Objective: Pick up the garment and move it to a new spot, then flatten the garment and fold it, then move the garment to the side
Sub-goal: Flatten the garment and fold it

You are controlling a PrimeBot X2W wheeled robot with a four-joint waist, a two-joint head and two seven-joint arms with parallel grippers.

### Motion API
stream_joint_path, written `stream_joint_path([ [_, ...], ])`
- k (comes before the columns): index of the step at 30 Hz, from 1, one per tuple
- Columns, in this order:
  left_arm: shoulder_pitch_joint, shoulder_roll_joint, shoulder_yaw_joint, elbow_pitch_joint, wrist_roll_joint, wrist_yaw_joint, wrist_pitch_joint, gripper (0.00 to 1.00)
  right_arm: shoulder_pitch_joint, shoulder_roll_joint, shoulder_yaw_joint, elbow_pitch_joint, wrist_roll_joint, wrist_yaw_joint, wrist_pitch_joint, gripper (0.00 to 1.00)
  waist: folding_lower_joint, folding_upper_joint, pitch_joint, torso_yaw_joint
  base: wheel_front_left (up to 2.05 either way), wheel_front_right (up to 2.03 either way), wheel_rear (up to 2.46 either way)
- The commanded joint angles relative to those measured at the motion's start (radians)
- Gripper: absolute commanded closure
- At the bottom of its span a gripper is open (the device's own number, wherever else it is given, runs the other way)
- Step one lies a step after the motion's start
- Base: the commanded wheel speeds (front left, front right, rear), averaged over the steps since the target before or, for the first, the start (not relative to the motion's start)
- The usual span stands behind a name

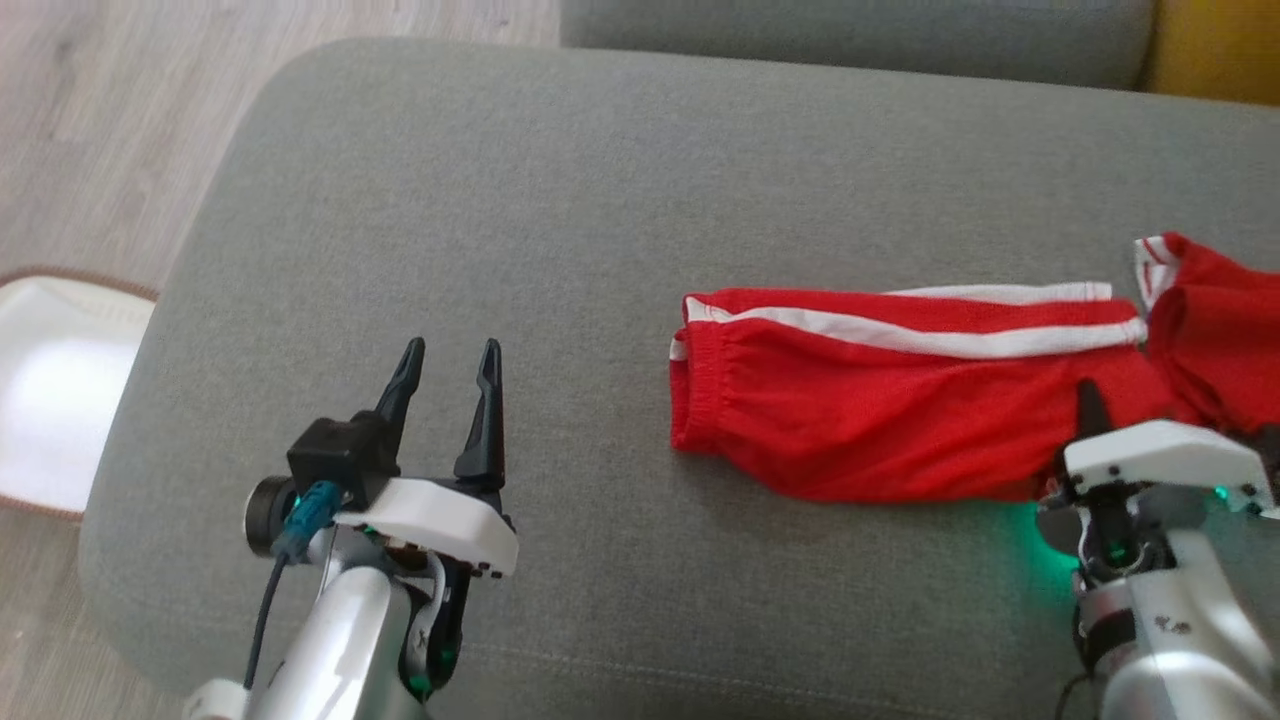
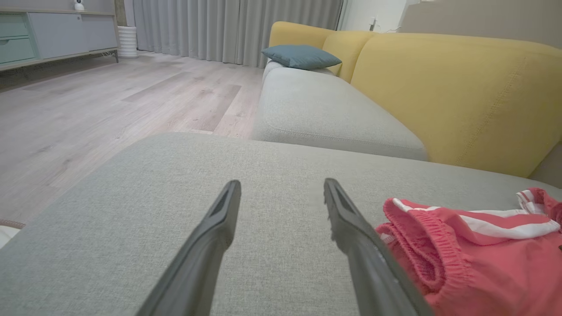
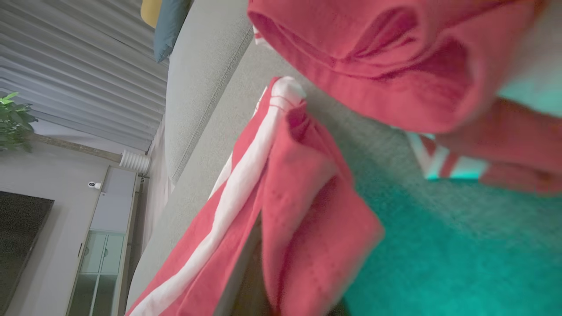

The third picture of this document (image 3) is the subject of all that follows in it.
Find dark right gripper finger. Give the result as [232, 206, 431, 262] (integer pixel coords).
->
[233, 219, 281, 316]

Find red shorts white stripe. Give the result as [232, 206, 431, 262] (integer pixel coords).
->
[125, 77, 385, 316]

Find red basketball jersey white sleeves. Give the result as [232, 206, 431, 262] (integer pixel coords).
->
[247, 0, 562, 194]

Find low white media cabinet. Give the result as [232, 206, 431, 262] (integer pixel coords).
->
[66, 167, 139, 316]

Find white ribbed cylinder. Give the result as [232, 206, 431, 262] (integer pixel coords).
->
[119, 150, 151, 174]

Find grey sofa seat cushion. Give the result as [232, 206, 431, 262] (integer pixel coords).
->
[165, 0, 255, 183]

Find black television screen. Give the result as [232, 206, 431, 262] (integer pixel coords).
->
[0, 191, 54, 314]

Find blue throw pillow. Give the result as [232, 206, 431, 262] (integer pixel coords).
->
[153, 0, 192, 63]

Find grey pleated curtain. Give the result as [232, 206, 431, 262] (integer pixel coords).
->
[0, 0, 169, 152]

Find green potted plant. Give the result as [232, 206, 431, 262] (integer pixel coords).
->
[0, 92, 38, 152]

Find small yellow sofa backrest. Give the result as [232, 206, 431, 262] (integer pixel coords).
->
[140, 0, 163, 28]

